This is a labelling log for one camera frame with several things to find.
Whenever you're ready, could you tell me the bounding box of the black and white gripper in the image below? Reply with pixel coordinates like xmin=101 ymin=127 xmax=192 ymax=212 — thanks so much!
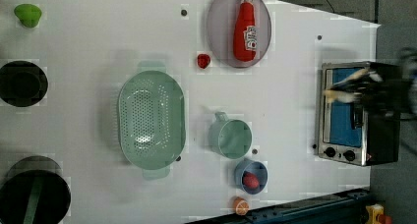
xmin=353 ymin=74 xmax=410 ymax=115

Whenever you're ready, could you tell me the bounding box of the black toaster oven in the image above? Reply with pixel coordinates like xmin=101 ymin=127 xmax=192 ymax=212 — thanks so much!
xmin=316 ymin=62 xmax=400 ymax=166

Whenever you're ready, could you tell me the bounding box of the blue bowl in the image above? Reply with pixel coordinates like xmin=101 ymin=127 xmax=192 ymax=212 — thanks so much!
xmin=234 ymin=159 xmax=268 ymax=195

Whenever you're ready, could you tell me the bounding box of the red ketchup bottle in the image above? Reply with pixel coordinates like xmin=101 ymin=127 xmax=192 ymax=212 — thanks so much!
xmin=233 ymin=0 xmax=258 ymax=62

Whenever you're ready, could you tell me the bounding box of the green cup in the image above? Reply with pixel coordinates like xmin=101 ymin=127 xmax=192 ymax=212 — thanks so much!
xmin=208 ymin=112 xmax=252 ymax=159

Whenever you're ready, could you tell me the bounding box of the red fruit in bowl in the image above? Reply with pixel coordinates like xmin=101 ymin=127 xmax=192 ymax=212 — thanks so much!
xmin=242 ymin=172 xmax=260 ymax=190

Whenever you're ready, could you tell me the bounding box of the orange slice toy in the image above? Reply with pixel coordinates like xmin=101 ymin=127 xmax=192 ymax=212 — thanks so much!
xmin=233 ymin=197 xmax=250 ymax=215

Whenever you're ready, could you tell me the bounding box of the grey round plate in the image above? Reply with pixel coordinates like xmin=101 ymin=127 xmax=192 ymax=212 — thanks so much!
xmin=206 ymin=0 xmax=271 ymax=68

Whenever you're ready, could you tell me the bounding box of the red strawberry toy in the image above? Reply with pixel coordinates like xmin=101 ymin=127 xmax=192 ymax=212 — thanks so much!
xmin=197 ymin=53 xmax=210 ymax=69

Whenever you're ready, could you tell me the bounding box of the green oval colander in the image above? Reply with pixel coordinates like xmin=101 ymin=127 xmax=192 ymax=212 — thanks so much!
xmin=117 ymin=61 xmax=186 ymax=181

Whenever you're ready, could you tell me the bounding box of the black cylinder upper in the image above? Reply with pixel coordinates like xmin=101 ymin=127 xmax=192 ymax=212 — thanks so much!
xmin=0 ymin=61 xmax=48 ymax=107

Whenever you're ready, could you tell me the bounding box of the black cylinder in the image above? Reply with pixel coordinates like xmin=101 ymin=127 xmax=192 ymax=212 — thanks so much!
xmin=0 ymin=155 xmax=71 ymax=224
xmin=0 ymin=61 xmax=48 ymax=107

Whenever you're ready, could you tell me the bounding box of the black cylinder lower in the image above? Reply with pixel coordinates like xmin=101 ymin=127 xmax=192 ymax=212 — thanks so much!
xmin=0 ymin=155 xmax=71 ymax=224

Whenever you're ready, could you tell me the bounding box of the green knob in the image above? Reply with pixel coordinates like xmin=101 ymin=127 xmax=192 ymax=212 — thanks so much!
xmin=14 ymin=4 xmax=42 ymax=28

